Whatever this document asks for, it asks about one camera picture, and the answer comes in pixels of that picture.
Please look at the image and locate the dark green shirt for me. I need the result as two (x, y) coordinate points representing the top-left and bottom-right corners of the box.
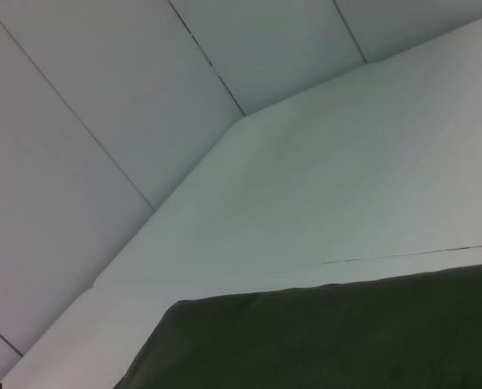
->
(113, 262), (482, 389)

